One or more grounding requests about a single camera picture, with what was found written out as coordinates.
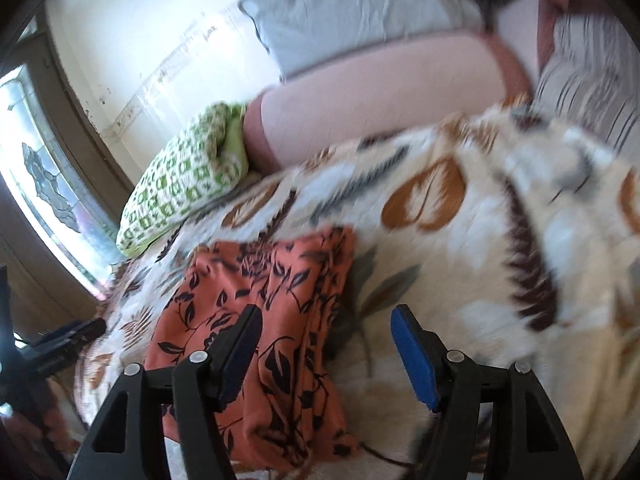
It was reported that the orange black floral garment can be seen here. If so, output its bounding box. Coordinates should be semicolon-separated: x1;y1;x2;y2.
144;226;358;471

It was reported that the cream leaf-print fleece blanket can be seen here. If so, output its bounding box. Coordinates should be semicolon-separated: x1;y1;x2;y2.
74;107;639;479

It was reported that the green white patterned pillow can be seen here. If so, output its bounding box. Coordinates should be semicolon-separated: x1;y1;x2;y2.
116;102;248;258

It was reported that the pink bolster pillow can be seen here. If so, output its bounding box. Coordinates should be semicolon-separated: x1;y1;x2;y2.
243;32;532;174

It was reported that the striped grey white pillow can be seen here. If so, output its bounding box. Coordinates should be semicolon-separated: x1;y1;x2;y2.
535;14;639;165

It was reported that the window with frame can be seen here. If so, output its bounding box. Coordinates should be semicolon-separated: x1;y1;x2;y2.
1;11;132;299

